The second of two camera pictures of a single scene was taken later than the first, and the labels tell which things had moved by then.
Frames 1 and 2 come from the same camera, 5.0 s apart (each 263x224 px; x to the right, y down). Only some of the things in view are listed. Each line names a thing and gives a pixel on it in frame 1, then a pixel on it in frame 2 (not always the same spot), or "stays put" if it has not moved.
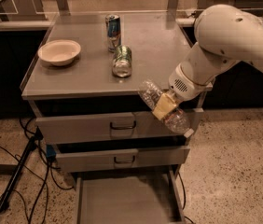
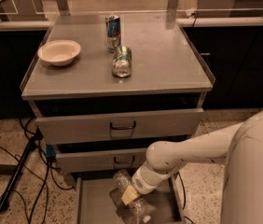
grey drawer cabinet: x=82 y=83 stays put
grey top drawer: x=108 y=128 stays put
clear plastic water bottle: x=178 y=121 to x=135 y=212
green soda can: x=122 y=62 stays put
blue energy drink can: x=114 y=31 stays put
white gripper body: x=181 y=84 to x=143 y=182
